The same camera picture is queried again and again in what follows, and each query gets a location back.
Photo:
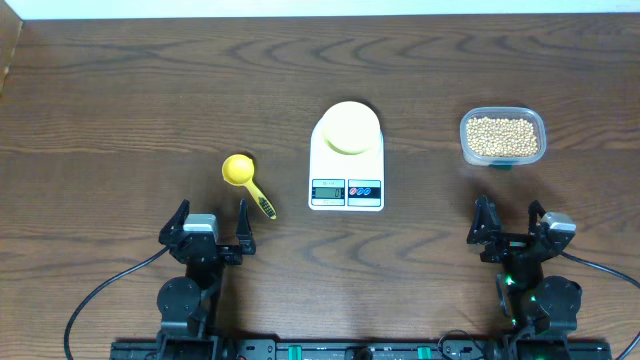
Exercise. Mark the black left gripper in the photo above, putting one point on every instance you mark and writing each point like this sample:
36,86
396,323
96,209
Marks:
232,256

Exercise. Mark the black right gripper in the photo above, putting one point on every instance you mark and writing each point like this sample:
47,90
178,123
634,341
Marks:
508,243

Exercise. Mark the yellow measuring scoop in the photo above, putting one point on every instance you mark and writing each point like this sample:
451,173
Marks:
238,170

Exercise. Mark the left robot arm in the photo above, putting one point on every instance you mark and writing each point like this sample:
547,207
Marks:
188,303

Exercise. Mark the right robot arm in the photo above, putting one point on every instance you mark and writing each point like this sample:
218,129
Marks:
543,309

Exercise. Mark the white digital kitchen scale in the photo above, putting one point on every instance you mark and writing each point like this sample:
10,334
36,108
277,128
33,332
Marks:
346,182

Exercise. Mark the yellow plastic bowl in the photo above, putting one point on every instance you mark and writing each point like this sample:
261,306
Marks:
351,128

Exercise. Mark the clear plastic container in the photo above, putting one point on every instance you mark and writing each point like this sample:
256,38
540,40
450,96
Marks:
503,112

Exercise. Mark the soybeans pile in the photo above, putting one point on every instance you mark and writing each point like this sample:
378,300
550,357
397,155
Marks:
502,137

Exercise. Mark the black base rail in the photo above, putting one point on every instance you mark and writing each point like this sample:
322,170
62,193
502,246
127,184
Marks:
266,349

